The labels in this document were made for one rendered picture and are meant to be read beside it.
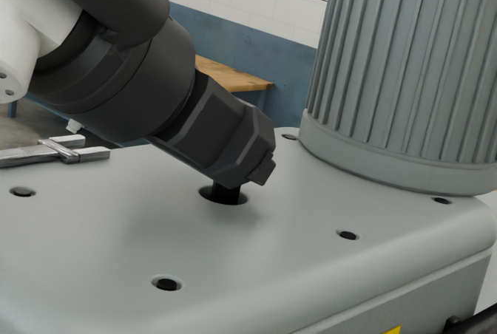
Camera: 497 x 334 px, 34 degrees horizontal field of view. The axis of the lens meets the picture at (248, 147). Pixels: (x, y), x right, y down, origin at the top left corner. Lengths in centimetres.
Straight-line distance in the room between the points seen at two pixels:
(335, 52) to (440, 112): 11
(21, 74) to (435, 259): 36
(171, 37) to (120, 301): 16
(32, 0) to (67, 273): 15
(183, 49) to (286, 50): 543
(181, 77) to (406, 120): 27
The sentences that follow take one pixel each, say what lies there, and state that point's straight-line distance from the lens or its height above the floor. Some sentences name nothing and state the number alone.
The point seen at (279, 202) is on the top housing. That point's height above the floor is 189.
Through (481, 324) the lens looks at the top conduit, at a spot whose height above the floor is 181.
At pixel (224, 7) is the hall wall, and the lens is 635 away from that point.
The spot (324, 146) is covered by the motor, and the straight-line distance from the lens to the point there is 74.
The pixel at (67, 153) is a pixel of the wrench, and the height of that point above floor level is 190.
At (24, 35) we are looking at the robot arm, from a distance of 43.
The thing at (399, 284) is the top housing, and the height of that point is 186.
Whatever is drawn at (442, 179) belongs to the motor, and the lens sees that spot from 72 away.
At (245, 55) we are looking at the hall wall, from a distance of 619.
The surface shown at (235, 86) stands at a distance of 562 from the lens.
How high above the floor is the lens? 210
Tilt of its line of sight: 17 degrees down
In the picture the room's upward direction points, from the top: 11 degrees clockwise
